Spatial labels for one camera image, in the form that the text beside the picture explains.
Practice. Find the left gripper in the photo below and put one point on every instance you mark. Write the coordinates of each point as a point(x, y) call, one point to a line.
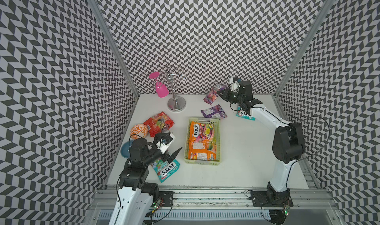
point(172, 155)

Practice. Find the chrome glass holder stand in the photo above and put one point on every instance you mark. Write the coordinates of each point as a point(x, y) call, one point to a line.
point(176, 103)

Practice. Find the teal candy bag back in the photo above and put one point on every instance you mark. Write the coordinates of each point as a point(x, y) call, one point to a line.
point(244, 115)

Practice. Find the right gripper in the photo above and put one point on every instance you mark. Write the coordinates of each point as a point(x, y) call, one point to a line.
point(225, 95)

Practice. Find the aluminium front rail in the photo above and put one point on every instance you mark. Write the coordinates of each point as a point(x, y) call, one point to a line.
point(244, 198)

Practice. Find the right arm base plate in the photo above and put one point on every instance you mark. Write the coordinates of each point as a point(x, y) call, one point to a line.
point(271, 199)

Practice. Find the orange patterned bowl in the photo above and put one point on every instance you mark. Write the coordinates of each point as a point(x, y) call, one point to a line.
point(138, 131)

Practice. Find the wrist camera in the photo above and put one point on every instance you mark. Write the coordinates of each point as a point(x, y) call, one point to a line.
point(234, 84)
point(163, 141)

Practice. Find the teal candy bag front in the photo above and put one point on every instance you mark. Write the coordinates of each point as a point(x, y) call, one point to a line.
point(164, 170)

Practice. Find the purple candy bag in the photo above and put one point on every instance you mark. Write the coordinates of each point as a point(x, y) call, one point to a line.
point(215, 112)
point(213, 94)

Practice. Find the light green plastic basket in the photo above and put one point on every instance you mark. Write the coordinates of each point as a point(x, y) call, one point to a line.
point(216, 140)

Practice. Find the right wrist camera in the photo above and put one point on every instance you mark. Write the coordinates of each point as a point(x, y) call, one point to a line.
point(234, 84)

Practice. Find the pink plastic wine glass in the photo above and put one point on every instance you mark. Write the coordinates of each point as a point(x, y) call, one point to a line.
point(160, 88)

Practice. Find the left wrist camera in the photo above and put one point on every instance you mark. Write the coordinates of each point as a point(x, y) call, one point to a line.
point(163, 141)

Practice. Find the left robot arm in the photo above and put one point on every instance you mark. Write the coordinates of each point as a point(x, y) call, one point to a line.
point(137, 198)

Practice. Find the teal candy bag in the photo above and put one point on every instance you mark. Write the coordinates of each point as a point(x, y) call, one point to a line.
point(244, 115)
point(164, 170)

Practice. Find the pink orange candy bag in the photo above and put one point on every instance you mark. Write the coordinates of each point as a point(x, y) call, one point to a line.
point(200, 132)

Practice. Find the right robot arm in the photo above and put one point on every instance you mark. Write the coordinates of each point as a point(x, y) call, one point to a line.
point(288, 143)

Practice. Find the red candy bag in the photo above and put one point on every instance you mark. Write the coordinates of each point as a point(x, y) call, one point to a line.
point(157, 123)

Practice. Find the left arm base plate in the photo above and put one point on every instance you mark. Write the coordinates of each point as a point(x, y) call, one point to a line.
point(163, 199)

